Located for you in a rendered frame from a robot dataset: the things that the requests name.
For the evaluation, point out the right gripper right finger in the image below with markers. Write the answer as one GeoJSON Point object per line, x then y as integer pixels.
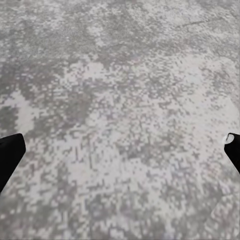
{"type": "Point", "coordinates": [232, 148]}

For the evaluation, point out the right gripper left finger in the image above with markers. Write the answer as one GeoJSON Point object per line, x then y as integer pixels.
{"type": "Point", "coordinates": [12, 150]}

